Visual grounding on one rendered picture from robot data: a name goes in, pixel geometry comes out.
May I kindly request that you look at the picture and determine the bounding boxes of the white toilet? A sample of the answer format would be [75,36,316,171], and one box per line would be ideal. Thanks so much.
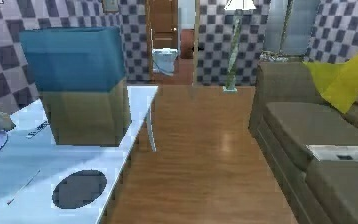
[152,47,180,75]

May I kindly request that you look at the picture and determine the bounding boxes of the brown wooden door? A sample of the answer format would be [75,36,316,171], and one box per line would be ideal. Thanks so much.
[150,0,180,50]

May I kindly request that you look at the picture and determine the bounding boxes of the blue and tan box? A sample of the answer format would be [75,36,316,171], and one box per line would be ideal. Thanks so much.
[19,26,132,147]

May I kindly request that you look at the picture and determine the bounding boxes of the dark grey round disc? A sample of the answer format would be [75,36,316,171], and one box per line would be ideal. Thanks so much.
[51,169,108,210]

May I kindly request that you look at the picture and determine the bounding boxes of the brown sofa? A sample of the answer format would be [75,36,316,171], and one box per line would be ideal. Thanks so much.
[248,60,358,224]

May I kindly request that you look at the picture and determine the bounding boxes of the grey window curtain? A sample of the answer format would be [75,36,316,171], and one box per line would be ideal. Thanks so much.
[263,0,321,56]

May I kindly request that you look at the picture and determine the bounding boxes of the small striped remote control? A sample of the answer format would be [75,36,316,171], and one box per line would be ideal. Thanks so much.
[25,121,50,139]

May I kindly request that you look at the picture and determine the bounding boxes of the pale blue table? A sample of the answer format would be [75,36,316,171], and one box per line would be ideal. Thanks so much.
[0,85,160,224]

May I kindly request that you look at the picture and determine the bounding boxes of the yellow cloth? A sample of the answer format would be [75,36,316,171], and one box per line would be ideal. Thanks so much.
[303,49,358,115]

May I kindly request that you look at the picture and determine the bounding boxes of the thin grey pencil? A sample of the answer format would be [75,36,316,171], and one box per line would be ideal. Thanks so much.
[6,169,42,206]

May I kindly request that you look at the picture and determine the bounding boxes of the framed wall picture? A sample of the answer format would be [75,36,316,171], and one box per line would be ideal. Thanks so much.
[102,0,120,14]

